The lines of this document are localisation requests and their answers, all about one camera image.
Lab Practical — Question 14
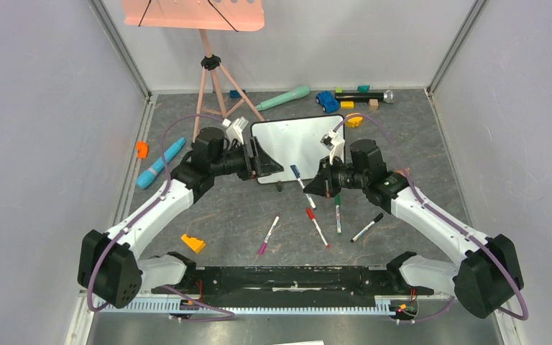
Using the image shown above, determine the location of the blue toy car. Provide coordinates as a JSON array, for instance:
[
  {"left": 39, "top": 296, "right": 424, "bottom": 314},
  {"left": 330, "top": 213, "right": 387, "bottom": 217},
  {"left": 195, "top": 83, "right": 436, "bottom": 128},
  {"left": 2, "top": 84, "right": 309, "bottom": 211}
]
[{"left": 316, "top": 91, "right": 340, "bottom": 114}]

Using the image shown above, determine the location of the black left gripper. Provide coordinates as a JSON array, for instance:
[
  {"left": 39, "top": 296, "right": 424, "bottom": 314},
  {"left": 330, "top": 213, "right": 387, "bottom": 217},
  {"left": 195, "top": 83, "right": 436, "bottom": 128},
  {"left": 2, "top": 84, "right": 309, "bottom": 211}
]
[{"left": 211, "top": 136, "right": 283, "bottom": 181}]

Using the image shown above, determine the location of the orange stair block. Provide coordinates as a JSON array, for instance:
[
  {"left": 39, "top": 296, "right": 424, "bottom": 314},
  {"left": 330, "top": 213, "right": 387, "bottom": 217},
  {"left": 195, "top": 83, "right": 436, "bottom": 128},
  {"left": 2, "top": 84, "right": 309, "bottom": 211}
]
[{"left": 180, "top": 234, "right": 206, "bottom": 254}]

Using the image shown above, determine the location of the black silver microphone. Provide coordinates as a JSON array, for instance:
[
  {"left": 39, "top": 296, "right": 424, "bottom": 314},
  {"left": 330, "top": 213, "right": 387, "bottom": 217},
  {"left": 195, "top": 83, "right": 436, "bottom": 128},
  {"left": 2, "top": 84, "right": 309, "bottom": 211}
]
[{"left": 334, "top": 90, "right": 394, "bottom": 104}]

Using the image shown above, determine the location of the green whiteboard marker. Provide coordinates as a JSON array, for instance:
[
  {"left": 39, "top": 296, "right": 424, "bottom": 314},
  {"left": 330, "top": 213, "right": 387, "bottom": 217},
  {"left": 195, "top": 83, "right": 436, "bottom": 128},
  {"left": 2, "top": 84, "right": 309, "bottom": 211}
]
[{"left": 334, "top": 195, "right": 342, "bottom": 236}]

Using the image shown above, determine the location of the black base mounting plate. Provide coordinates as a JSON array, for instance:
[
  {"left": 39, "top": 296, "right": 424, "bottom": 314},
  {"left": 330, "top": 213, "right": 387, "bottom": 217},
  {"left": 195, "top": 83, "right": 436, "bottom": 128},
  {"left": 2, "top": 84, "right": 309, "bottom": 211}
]
[{"left": 175, "top": 266, "right": 434, "bottom": 308}]

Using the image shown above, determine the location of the red whiteboard marker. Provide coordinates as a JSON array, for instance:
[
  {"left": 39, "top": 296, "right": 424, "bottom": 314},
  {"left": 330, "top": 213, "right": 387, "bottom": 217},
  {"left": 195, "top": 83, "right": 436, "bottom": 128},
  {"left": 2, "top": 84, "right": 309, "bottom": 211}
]
[{"left": 305, "top": 208, "right": 331, "bottom": 249}]

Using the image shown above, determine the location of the yellow rectangular block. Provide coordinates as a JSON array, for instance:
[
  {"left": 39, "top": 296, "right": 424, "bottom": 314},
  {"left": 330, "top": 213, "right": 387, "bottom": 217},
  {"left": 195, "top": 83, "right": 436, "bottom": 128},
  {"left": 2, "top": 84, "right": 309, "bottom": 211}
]
[{"left": 340, "top": 101, "right": 355, "bottom": 109}]

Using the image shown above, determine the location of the teal block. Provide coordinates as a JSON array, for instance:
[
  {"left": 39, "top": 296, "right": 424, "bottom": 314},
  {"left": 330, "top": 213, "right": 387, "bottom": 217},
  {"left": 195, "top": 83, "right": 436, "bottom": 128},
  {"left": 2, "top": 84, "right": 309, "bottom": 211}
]
[{"left": 356, "top": 85, "right": 370, "bottom": 93}]

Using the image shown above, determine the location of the yellow oval block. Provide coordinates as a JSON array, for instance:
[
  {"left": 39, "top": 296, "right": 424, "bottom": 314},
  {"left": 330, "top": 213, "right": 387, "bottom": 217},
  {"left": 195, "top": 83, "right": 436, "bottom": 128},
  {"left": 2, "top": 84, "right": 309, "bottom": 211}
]
[{"left": 344, "top": 113, "right": 364, "bottom": 128}]

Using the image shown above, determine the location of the black whiteboard marker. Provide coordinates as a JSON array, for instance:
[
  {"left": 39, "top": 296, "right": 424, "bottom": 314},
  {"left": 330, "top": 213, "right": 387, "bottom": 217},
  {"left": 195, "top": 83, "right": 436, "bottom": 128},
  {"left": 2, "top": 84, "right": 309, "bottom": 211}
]
[{"left": 350, "top": 213, "right": 384, "bottom": 243}]

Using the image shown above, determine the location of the blue whiteboard marker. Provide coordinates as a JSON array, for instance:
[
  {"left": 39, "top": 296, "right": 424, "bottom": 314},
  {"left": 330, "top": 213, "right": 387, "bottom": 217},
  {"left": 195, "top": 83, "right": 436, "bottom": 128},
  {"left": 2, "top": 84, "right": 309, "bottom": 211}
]
[{"left": 290, "top": 165, "right": 316, "bottom": 210}]

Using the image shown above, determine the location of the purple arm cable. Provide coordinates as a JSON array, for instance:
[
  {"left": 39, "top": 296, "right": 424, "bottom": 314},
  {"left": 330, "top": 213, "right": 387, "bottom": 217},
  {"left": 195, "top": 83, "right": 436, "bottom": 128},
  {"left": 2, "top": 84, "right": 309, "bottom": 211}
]
[
  {"left": 331, "top": 113, "right": 529, "bottom": 326},
  {"left": 86, "top": 114, "right": 238, "bottom": 325}
]

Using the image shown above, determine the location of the blue toy microphone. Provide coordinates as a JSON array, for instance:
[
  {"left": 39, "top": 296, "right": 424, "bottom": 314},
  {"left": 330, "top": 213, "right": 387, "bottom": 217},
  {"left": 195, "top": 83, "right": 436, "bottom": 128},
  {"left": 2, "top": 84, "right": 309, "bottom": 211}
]
[{"left": 136, "top": 137, "right": 186, "bottom": 189}]

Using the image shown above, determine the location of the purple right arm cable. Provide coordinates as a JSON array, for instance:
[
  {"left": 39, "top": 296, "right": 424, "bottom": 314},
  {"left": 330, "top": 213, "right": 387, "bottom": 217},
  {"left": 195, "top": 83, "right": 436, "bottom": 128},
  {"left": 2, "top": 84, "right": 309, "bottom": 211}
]
[{"left": 331, "top": 113, "right": 529, "bottom": 326}]

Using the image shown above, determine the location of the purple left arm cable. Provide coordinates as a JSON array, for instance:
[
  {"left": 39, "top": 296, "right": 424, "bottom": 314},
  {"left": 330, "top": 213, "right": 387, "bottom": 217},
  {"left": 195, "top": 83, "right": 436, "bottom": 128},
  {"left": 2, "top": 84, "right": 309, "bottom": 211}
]
[{"left": 86, "top": 114, "right": 238, "bottom": 325}]

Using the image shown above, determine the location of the small orange block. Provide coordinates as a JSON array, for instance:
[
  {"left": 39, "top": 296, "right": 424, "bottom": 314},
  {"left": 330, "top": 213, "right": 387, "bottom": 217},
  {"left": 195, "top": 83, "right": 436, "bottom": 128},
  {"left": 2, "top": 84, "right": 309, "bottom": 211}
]
[{"left": 135, "top": 141, "right": 149, "bottom": 160}]

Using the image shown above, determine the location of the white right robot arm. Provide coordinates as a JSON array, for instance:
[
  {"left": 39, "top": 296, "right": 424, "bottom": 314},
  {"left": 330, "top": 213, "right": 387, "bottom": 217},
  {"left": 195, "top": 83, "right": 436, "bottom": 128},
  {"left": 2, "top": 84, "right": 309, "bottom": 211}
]
[{"left": 304, "top": 132, "right": 529, "bottom": 320}]

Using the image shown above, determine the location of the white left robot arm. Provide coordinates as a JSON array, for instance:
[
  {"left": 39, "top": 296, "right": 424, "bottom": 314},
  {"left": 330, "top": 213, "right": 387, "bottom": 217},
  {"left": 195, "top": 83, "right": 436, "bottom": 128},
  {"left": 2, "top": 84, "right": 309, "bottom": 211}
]
[{"left": 77, "top": 127, "right": 284, "bottom": 311}]

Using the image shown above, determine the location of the beige wooden cube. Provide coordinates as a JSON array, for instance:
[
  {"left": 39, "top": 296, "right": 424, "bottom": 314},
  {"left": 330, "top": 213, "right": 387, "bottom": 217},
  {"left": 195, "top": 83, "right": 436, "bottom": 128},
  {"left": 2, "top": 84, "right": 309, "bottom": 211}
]
[{"left": 367, "top": 98, "right": 380, "bottom": 111}]

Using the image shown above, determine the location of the purple whiteboard marker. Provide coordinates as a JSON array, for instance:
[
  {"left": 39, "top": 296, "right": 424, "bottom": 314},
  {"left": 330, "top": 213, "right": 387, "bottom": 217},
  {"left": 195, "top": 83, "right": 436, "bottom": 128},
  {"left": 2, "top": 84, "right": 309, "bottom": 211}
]
[{"left": 257, "top": 214, "right": 280, "bottom": 255}]

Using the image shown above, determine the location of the pink music stand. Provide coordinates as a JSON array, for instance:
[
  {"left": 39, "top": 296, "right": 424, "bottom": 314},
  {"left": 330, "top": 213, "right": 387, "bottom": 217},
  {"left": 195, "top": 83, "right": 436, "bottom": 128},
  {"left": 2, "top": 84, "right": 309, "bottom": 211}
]
[{"left": 121, "top": 0, "right": 265, "bottom": 136}]

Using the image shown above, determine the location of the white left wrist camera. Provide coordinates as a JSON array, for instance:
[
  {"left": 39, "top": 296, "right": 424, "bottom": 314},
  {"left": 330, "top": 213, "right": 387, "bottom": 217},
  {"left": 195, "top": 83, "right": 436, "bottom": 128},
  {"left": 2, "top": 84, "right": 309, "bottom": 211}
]
[{"left": 221, "top": 117, "right": 249, "bottom": 145}]

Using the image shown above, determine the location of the black framed whiteboard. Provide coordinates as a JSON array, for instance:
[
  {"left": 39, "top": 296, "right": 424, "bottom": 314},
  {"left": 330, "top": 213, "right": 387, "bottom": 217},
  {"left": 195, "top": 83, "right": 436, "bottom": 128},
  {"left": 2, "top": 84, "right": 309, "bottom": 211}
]
[{"left": 250, "top": 114, "right": 344, "bottom": 185}]

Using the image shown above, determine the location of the mint green toy microphone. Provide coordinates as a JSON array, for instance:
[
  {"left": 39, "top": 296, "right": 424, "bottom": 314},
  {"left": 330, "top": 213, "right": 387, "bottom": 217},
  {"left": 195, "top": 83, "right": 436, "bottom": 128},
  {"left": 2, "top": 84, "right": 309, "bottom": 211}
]
[{"left": 255, "top": 86, "right": 310, "bottom": 111}]

